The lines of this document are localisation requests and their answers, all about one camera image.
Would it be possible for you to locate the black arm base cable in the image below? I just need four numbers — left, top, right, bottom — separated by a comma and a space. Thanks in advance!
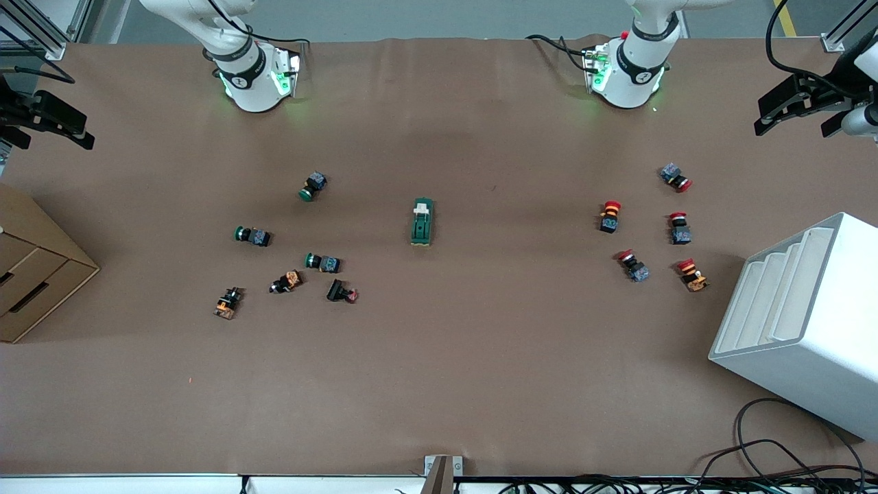
206, 0, 311, 47
526, 33, 597, 75

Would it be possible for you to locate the white table edge rail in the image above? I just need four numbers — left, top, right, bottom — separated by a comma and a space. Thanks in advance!
0, 473, 426, 494

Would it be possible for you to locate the grey metal bracket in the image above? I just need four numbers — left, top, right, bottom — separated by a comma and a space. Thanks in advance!
424, 454, 464, 494

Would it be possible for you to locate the brown paper table cover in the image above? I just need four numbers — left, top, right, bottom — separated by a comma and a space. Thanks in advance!
0, 36, 878, 478

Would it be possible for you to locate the black right arm base cable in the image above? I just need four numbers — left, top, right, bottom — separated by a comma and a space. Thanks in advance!
206, 0, 311, 47

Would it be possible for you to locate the brown cardboard box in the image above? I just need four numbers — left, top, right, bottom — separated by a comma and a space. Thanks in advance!
0, 182, 101, 344

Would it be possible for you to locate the red button with orange block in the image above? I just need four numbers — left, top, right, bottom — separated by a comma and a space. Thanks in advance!
676, 258, 709, 293

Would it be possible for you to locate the white stepped storage rack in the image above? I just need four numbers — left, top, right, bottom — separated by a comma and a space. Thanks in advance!
708, 211, 878, 443

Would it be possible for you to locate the black left arm base cable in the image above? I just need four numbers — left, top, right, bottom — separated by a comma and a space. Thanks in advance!
526, 33, 597, 75

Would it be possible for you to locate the aluminium frame post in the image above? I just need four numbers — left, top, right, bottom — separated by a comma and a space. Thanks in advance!
821, 0, 878, 54
0, 0, 69, 61

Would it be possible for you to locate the black cable bundle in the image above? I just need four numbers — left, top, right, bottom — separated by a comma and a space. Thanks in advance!
494, 397, 878, 494

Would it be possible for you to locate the green terminal block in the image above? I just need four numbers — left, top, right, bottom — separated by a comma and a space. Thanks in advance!
410, 198, 435, 246

